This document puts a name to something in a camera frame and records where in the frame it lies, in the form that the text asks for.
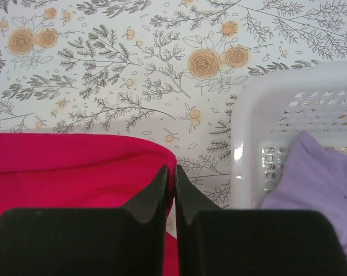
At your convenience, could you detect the lavender t shirt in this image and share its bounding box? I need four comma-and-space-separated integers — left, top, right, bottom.
261, 132, 347, 257

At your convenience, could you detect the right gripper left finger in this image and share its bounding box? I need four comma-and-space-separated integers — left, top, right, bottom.
0, 166, 169, 275

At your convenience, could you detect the floral table mat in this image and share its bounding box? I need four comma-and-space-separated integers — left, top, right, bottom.
0, 1, 347, 209

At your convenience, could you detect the magenta t shirt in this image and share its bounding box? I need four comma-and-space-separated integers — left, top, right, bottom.
0, 133, 179, 275

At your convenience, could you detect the white plastic basket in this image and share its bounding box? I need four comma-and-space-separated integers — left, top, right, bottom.
230, 61, 347, 209

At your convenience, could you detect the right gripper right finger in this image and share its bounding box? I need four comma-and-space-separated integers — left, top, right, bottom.
175, 166, 347, 275

